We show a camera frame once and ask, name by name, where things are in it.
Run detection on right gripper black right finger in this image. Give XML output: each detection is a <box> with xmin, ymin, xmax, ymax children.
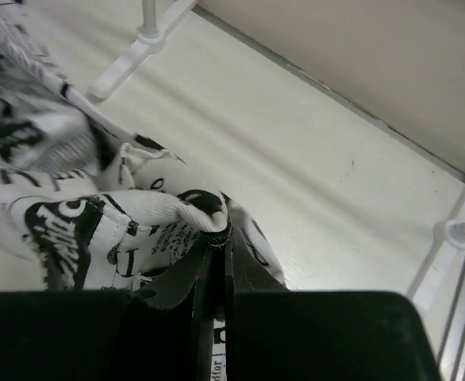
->
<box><xmin>225</xmin><ymin>229</ymin><xmax>440</xmax><ymax>380</ymax></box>

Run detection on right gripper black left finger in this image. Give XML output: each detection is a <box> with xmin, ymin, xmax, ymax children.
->
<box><xmin>0</xmin><ymin>240</ymin><xmax>207</xmax><ymax>380</ymax></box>

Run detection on white clothes rack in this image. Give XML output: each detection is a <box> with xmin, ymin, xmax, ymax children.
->
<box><xmin>88</xmin><ymin>0</ymin><xmax>465</xmax><ymax>305</ymax></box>

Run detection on newspaper print trousers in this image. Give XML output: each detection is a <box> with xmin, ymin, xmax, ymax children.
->
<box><xmin>0</xmin><ymin>1</ymin><xmax>285</xmax><ymax>380</ymax></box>

